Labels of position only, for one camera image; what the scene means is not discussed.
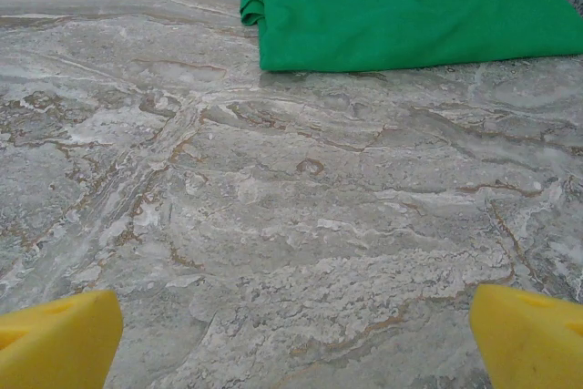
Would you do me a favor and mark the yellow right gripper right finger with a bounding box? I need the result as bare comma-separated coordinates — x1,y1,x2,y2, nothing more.
469,283,583,389

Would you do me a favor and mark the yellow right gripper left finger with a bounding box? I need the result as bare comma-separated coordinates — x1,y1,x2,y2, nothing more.
0,289,124,389

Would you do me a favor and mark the green folded t-shirt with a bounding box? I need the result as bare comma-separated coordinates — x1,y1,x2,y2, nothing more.
240,0,583,73

